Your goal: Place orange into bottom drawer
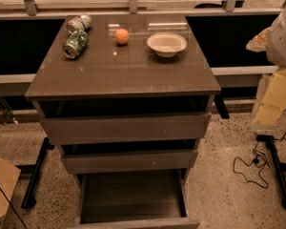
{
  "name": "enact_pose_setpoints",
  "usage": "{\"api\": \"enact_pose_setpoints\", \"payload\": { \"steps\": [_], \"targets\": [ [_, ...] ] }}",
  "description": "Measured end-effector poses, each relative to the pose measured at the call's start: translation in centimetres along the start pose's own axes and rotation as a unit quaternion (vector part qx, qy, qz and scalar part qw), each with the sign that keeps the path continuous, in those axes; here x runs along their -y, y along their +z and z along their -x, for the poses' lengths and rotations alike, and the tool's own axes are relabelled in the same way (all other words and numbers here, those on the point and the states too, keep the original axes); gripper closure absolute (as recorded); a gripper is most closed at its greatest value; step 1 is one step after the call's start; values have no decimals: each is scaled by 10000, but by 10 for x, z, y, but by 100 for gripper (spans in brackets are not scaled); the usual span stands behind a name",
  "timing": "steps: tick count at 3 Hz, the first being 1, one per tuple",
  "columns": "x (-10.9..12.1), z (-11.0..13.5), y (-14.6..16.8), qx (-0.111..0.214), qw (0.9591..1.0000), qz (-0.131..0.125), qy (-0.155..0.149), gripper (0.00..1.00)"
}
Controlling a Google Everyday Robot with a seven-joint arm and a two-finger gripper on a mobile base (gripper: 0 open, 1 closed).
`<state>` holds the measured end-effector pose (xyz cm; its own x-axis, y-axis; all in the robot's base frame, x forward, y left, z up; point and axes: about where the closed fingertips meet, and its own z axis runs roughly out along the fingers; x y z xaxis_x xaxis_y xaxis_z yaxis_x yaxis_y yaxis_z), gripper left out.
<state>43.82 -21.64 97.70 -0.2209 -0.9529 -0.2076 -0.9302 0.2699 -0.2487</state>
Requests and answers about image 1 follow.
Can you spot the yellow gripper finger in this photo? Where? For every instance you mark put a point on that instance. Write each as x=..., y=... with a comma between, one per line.
x=270, y=98
x=259, y=42

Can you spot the orange fruit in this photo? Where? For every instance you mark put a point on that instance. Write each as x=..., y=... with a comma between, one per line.
x=121, y=36

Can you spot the dark brown drawer cabinet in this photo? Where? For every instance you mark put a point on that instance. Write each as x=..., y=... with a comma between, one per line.
x=131, y=80

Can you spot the open bottom drawer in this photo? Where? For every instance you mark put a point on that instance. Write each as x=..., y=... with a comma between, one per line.
x=153, y=199

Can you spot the top drawer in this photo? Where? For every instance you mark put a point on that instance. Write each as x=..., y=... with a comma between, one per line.
x=89, y=130

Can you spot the middle drawer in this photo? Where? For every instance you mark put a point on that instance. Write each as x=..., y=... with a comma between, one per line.
x=124, y=162

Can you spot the white paper bowl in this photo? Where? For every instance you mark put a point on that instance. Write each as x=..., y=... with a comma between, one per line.
x=166, y=44

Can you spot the black right table leg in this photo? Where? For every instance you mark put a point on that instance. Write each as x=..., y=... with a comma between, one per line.
x=280, y=168

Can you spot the black table leg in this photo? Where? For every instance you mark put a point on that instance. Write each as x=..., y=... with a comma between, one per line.
x=29, y=200
x=280, y=168

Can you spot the green crushed soda can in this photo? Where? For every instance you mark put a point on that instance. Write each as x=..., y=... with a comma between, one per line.
x=75, y=44

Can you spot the black left table leg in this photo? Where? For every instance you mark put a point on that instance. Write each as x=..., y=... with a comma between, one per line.
x=29, y=200

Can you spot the cardboard box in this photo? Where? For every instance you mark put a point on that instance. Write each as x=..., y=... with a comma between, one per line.
x=9, y=175

